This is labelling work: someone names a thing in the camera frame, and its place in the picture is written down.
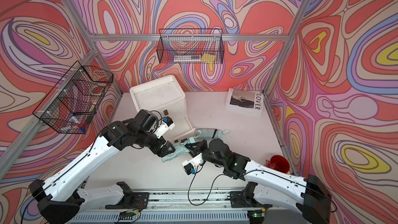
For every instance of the LOVER book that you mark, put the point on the LOVER book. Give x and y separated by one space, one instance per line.
251 102

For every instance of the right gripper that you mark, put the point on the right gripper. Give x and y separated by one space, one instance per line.
198 149

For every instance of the red metal cup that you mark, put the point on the red metal cup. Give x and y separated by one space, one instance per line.
278 163

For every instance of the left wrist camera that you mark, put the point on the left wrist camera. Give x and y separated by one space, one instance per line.
165 125

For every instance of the white drawer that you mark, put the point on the white drawer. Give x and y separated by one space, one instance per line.
183 130

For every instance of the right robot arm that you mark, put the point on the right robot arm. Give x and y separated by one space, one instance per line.
306 195

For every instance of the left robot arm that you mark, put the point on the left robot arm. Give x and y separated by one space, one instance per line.
60 198

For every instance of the white drawer cabinet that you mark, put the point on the white drawer cabinet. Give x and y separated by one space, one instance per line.
164 95

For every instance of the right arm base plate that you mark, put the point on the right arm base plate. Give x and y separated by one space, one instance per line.
245 198

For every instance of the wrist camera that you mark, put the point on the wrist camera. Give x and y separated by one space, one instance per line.
165 125
192 166

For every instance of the black wire basket left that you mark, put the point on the black wire basket left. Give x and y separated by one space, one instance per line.
80 92

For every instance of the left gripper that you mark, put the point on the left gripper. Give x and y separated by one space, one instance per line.
164 151

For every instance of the blue red marker in basket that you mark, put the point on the blue red marker in basket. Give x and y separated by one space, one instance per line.
80 125

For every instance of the yellow item in basket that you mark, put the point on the yellow item in basket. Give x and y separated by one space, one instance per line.
208 58

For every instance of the black wire basket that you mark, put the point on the black wire basket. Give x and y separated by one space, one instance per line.
80 92
187 45

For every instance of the mint umbrella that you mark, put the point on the mint umbrella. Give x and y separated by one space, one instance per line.
210 133
180 149

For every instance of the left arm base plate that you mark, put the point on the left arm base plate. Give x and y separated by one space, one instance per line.
131 199

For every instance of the black wire basket back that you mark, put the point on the black wire basket back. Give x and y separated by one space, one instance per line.
187 45

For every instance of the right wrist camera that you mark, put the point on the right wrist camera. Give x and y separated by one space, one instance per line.
192 166

